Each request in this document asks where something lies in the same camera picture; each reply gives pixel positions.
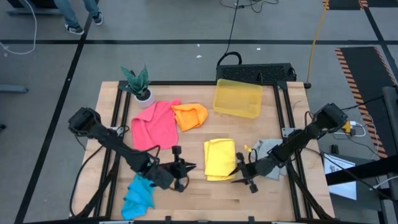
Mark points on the yellow translucent plastic bin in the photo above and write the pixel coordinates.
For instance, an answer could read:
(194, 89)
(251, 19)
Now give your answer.
(237, 98)

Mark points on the person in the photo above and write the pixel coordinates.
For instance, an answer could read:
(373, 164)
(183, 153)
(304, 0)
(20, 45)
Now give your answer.
(70, 15)

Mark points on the orange microfiber towel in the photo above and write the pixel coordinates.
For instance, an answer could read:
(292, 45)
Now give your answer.
(189, 116)

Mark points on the grey vertical post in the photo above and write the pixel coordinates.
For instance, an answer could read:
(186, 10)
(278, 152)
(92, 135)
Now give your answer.
(391, 124)

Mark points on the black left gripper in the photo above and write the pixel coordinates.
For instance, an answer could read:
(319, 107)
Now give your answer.
(166, 175)

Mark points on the large black orange-striped mat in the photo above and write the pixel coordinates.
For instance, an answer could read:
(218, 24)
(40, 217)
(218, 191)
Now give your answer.
(363, 93)

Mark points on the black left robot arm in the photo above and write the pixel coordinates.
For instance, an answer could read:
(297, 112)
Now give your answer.
(118, 145)

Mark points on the pink microfiber towel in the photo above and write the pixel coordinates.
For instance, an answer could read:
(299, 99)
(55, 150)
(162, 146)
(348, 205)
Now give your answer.
(155, 127)

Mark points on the grey floor bar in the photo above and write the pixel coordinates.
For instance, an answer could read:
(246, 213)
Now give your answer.
(12, 89)

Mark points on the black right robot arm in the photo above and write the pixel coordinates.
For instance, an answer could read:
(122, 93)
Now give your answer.
(298, 139)

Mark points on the small yellow clip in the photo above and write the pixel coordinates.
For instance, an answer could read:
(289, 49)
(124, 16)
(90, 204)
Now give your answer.
(247, 148)

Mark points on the blue microfiber towel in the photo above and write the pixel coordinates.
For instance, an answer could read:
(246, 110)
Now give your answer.
(138, 196)

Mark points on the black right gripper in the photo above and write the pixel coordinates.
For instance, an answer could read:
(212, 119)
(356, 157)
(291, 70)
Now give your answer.
(262, 166)

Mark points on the yellow microfiber towel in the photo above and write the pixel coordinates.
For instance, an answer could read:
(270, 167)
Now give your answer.
(219, 158)

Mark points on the snake plant in white pot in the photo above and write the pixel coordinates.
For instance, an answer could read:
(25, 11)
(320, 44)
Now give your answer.
(140, 88)

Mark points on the yellow power adapter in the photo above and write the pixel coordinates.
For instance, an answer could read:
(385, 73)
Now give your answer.
(347, 126)

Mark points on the black crossbeam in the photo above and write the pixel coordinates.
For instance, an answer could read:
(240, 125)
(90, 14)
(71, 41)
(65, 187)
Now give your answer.
(360, 171)

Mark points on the grey microfiber towel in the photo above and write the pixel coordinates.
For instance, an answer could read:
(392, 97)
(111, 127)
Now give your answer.
(264, 146)

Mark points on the white paper sheet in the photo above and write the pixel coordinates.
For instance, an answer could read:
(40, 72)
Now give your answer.
(339, 189)

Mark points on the small black orange-striped mat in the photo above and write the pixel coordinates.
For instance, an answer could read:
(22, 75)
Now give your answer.
(345, 3)

